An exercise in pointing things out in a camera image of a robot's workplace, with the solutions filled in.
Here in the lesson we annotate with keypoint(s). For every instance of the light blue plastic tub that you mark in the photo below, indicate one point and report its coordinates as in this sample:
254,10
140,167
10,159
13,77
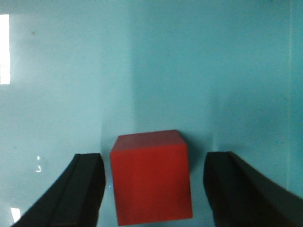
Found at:
228,74

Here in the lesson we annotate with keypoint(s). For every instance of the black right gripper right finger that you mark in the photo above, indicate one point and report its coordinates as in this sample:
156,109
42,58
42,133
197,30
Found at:
240,196

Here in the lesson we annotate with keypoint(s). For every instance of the red cube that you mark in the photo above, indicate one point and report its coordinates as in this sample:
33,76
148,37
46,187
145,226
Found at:
151,177

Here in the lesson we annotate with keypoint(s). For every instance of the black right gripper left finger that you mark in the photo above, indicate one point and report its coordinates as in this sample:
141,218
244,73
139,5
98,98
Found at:
74,199

